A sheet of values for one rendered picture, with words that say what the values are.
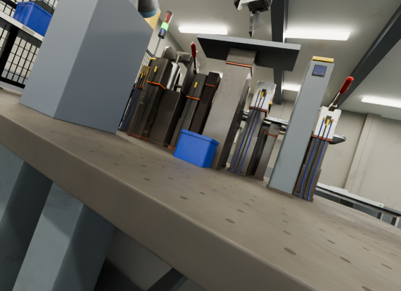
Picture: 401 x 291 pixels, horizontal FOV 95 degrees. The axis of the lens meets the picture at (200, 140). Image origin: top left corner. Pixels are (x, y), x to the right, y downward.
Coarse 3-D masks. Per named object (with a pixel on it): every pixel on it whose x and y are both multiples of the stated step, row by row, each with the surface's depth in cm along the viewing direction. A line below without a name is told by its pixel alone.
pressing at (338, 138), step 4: (132, 88) 135; (244, 112) 92; (248, 112) 91; (244, 116) 103; (268, 116) 88; (244, 120) 110; (264, 120) 96; (268, 120) 95; (272, 120) 92; (276, 120) 87; (280, 120) 86; (284, 120) 86; (264, 124) 104; (268, 124) 102; (280, 124) 93; (284, 124) 91; (280, 128) 101; (284, 128) 99; (336, 136) 78; (340, 136) 78; (344, 136) 79; (332, 140) 90; (336, 140) 87; (340, 140) 84; (344, 140) 81
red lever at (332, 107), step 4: (348, 80) 60; (352, 80) 60; (344, 84) 62; (348, 84) 61; (340, 88) 64; (344, 88) 62; (340, 92) 64; (344, 92) 63; (340, 96) 65; (336, 100) 67; (332, 104) 69; (336, 104) 68; (332, 108) 69
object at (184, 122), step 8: (192, 80) 87; (200, 80) 85; (192, 88) 86; (200, 88) 84; (192, 96) 85; (200, 96) 85; (192, 104) 86; (184, 112) 86; (192, 112) 85; (184, 120) 85; (192, 120) 86; (176, 128) 86; (184, 128) 85; (176, 136) 85; (176, 144) 85
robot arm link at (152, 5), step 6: (138, 0) 70; (144, 0) 71; (150, 0) 73; (156, 0) 77; (138, 6) 73; (144, 6) 74; (150, 6) 75; (156, 6) 78; (144, 12) 77; (150, 12) 78; (156, 12) 81
